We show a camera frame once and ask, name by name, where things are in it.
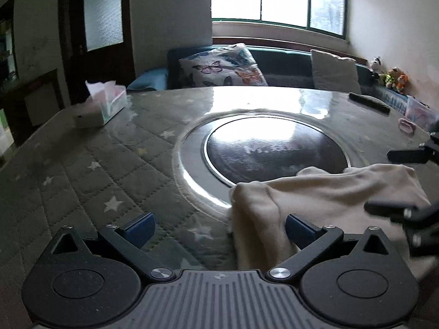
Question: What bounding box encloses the green framed window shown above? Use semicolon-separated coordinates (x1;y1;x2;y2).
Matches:
211;0;347;38

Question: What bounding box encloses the cream fleece garment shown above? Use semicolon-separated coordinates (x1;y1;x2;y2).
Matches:
230;163;438;279

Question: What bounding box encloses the dark door with frosted glass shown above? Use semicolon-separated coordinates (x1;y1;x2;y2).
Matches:
58;0;135;105

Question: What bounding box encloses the round glass hotplate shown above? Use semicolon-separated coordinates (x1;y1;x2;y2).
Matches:
172;109;361;212

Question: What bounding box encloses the grey plain pillow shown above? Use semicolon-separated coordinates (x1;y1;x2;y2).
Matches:
310;49;361;94

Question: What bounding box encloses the blue cushion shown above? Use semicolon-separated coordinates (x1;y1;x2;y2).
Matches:
126;68;168;92

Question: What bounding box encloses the tissue box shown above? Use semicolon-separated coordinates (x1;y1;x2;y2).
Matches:
72;81;127;129

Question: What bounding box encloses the orange plush toy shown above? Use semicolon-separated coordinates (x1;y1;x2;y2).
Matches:
395;73;409;94

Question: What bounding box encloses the dark wooden cabinet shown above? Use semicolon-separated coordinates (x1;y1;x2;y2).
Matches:
1;0;66;163

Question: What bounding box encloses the black remote control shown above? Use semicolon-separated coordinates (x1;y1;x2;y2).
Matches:
348;93;390;114

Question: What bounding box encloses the butterfly print pillow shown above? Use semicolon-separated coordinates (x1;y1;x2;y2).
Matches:
179;43;268;88

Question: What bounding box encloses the black white plush toy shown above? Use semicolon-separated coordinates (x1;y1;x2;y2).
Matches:
369;56;382;75

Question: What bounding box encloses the yellow green plush toy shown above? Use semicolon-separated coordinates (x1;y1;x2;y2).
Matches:
384;67;403;90

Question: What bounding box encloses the clear plastic storage box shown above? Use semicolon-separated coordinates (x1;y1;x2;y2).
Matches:
405;96;438;132

